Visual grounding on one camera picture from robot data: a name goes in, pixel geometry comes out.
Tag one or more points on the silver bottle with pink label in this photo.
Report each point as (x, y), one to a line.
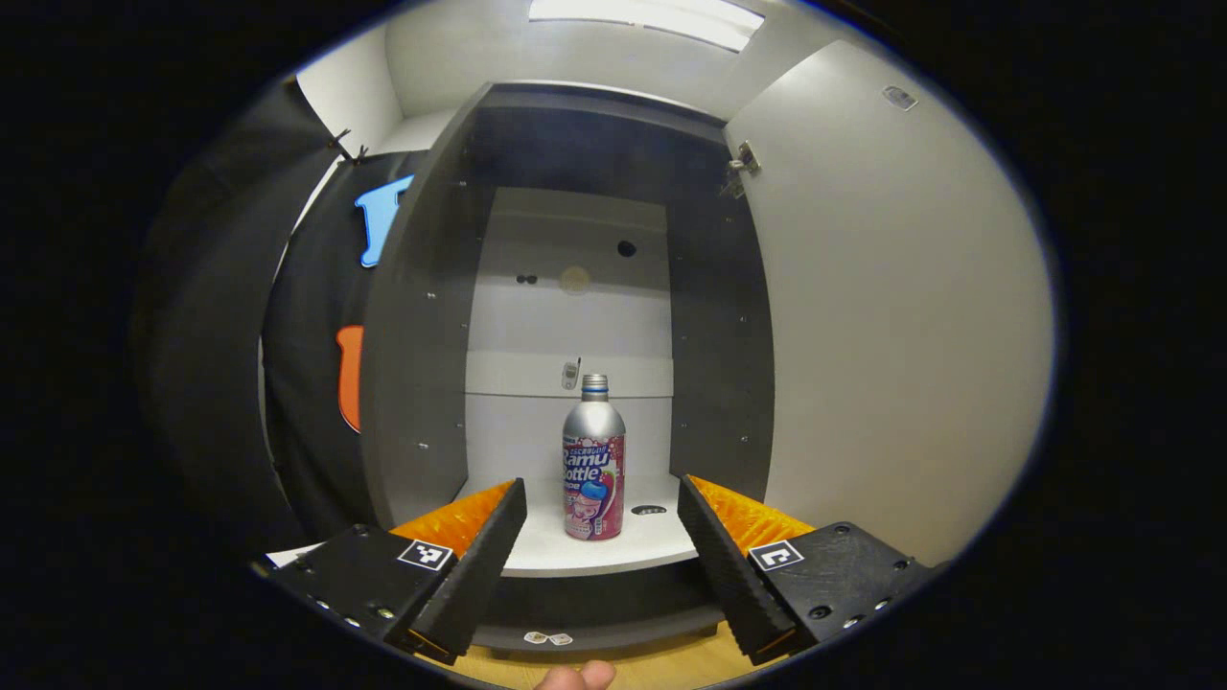
(592, 460)

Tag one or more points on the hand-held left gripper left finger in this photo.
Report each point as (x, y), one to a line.
(479, 565)

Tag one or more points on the stack of books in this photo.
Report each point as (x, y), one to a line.
(292, 554)

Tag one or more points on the dark gray cabinet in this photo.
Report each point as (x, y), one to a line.
(422, 383)

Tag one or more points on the metal door hinge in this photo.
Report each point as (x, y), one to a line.
(744, 161)

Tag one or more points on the black backdrop cloth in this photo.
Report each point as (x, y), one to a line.
(211, 335)

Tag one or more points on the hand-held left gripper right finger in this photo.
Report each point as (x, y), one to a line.
(729, 575)

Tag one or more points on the white cabinet shelf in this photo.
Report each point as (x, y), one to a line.
(537, 546)

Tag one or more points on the beige cabinet door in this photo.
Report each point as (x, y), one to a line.
(911, 335)

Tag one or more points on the long ceiling light panel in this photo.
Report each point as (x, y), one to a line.
(652, 17)

